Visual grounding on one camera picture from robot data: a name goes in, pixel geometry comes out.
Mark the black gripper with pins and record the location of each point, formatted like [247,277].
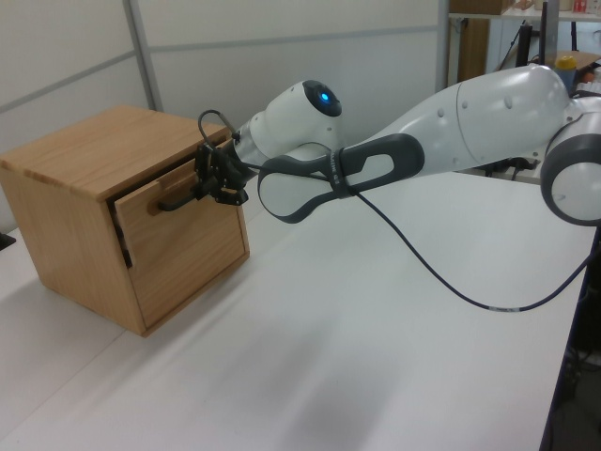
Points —
[235,171]

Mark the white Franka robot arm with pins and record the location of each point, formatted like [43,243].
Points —
[493,113]

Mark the wooden two-drawer cabinet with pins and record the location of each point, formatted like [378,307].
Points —
[70,225]

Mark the small black object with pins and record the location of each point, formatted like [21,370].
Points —
[7,240]

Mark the brown cardboard panel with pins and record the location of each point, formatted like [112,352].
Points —
[473,51]

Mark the blue bottle with yellow cap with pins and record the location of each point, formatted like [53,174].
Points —
[565,73]

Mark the grey metal partition post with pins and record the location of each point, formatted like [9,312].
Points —
[143,51]
[443,47]

